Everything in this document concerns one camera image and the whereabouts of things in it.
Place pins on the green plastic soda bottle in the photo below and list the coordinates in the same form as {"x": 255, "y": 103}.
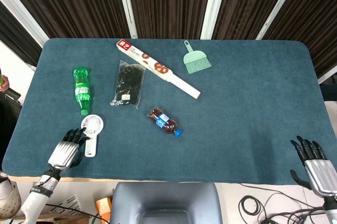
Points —
{"x": 82, "y": 89}

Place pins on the black office chair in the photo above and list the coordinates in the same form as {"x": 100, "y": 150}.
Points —
{"x": 8, "y": 108}

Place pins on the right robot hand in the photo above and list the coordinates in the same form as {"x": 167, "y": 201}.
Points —
{"x": 318, "y": 166}

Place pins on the cardboard box with label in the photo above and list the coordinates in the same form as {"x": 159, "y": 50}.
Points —
{"x": 63, "y": 208}

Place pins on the white handheld fan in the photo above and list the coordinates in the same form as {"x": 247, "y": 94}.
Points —
{"x": 90, "y": 131}

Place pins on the black item in clear bag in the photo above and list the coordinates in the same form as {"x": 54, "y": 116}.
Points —
{"x": 129, "y": 85}

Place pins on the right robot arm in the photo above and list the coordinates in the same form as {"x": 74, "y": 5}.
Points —
{"x": 331, "y": 208}

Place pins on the blue table mat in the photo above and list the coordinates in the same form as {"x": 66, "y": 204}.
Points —
{"x": 210, "y": 118}

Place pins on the orange box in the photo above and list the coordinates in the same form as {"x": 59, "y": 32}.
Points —
{"x": 103, "y": 205}

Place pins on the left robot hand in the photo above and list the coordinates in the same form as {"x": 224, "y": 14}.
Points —
{"x": 62, "y": 151}

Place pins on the dark slatted partition screen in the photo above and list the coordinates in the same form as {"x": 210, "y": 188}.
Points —
{"x": 168, "y": 2}

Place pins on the mint green dustpan brush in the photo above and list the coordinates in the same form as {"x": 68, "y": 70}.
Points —
{"x": 195, "y": 59}

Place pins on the small cola bottle blue cap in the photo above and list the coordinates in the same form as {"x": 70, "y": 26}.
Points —
{"x": 164, "y": 123}

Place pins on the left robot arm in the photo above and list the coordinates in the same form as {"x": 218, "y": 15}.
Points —
{"x": 39, "y": 193}

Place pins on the long white wrap box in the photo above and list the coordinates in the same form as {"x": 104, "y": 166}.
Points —
{"x": 155, "y": 67}

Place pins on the grey clog shoe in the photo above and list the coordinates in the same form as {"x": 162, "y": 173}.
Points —
{"x": 8, "y": 199}

